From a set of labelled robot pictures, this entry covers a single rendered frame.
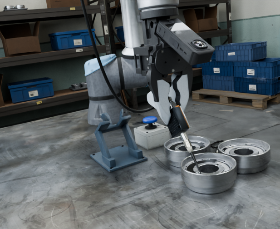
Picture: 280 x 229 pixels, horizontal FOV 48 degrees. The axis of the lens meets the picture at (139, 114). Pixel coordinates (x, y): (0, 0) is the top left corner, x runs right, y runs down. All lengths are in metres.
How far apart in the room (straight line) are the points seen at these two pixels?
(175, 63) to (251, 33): 5.02
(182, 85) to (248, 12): 5.05
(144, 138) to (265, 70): 3.56
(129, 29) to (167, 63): 0.51
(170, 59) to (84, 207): 0.31
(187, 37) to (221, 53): 4.14
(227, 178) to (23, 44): 3.60
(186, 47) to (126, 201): 0.29
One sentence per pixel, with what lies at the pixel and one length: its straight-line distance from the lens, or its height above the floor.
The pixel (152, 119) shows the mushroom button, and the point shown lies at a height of 0.87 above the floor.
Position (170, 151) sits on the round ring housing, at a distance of 0.70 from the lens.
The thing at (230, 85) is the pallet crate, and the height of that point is 0.23.
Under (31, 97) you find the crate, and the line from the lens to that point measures 4.11.
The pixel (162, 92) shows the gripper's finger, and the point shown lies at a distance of 0.58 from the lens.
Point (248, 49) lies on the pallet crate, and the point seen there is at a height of 0.73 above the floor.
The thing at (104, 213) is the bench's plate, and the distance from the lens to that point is 0.58.
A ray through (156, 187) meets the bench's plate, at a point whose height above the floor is 0.80.
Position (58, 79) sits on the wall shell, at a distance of 4.66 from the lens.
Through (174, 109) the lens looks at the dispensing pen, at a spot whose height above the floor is 0.95.
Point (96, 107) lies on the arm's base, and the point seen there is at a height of 0.86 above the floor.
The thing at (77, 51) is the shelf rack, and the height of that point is 0.96.
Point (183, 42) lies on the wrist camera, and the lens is 0.53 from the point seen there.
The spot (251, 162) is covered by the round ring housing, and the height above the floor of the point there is 0.83.
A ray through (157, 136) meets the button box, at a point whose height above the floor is 0.83.
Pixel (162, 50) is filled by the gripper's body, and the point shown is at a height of 1.06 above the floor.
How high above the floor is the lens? 1.09
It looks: 14 degrees down
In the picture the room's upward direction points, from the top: 7 degrees counter-clockwise
